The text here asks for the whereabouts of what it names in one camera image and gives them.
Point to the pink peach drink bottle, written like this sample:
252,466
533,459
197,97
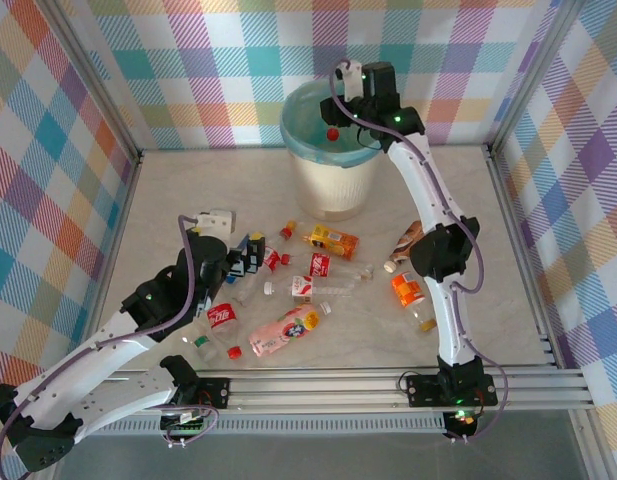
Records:
283,332

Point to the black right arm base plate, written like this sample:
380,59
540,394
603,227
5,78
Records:
420,390

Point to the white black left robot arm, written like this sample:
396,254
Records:
88,355

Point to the colourful plaid backdrop panel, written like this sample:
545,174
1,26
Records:
238,50
588,150
28,150

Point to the brown coffee drink bottle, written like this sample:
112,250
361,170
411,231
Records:
405,242

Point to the light blue bin liner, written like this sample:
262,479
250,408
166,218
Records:
293,125

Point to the clear bottle orange label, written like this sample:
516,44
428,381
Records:
408,290

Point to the white plastic waste bin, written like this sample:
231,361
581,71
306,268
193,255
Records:
333,190

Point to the clear bottle with green cap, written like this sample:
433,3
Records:
203,344

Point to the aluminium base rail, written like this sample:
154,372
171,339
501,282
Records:
313,390

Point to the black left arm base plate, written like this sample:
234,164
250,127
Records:
219,392

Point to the clear bottle red cola label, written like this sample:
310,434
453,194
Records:
271,260
321,265
222,316

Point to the small controller board with lights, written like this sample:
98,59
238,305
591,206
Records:
460,417

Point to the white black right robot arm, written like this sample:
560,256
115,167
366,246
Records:
443,200

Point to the aluminium frame post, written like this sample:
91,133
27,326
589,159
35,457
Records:
532,75
95,75

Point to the yellow orange juice bottle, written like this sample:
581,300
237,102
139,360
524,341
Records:
333,240

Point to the clear bottle with red cap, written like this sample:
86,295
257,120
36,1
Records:
332,133

